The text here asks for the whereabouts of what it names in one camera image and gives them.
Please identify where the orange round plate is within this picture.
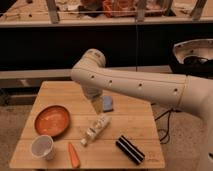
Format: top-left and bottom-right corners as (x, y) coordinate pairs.
(34, 105), (70, 137)

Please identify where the white paper cup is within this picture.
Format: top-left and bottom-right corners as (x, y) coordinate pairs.
(30, 135), (55, 161)

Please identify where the black striped rectangular box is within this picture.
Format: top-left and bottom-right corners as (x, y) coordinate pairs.
(115, 135), (145, 165)

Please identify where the white plastic bottle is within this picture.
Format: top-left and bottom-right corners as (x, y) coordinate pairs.
(80, 113), (111, 147)

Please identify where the orange crate in background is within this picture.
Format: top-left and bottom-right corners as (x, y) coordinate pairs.
(102, 0), (135, 17)

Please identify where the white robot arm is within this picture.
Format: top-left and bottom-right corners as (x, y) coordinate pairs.
(71, 49), (213, 171)

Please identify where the orange carrot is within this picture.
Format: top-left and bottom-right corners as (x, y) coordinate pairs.
(68, 143), (80, 168)

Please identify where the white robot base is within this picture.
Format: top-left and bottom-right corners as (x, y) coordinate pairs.
(173, 39), (213, 64)

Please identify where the blue sponge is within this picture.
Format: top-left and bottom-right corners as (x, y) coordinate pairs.
(102, 96), (113, 112)

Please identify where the black cable on floor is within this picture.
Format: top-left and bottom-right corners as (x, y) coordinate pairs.
(154, 108), (174, 145)

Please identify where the wooden table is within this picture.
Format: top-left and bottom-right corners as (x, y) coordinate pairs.
(10, 81), (165, 169)

